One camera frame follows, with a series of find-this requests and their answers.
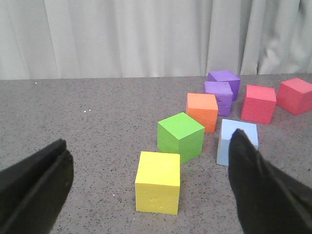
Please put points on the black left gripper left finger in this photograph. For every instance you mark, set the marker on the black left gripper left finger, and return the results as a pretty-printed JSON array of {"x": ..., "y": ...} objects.
[{"x": 34, "y": 190}]

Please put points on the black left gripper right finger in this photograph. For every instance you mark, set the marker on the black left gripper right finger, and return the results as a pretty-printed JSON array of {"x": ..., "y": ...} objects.
[{"x": 268, "y": 200}]

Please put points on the light blue foam cube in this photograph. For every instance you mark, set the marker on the light blue foam cube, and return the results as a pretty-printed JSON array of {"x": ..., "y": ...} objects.
[{"x": 228, "y": 127}]

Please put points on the textured red foam cube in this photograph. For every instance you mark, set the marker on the textured red foam cube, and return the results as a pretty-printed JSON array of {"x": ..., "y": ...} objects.
[{"x": 258, "y": 104}]

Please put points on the green foam cube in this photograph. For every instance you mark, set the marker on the green foam cube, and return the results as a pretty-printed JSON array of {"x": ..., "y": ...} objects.
[{"x": 180, "y": 134}]

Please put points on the smooth red foam cube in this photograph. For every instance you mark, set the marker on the smooth red foam cube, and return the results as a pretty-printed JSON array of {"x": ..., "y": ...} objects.
[{"x": 295, "y": 96}]

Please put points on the yellow foam cube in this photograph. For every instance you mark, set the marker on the yellow foam cube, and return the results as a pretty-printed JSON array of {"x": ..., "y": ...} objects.
[{"x": 157, "y": 183}]

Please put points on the small orange foam cube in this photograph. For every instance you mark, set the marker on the small orange foam cube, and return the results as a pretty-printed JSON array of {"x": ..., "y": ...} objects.
[{"x": 204, "y": 109}]

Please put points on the front purple foam cube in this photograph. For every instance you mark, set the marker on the front purple foam cube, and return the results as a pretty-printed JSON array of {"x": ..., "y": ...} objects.
[{"x": 223, "y": 95}]

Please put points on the purple foam cube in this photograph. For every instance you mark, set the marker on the purple foam cube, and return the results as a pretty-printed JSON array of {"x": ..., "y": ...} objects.
[
  {"x": 223, "y": 95},
  {"x": 226, "y": 76}
]

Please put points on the rear purple foam cube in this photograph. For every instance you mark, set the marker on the rear purple foam cube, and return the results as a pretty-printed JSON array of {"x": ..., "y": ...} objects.
[{"x": 226, "y": 76}]

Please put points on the grey-white curtain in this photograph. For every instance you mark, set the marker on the grey-white curtain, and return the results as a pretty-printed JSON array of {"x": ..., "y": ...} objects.
[{"x": 153, "y": 38}]

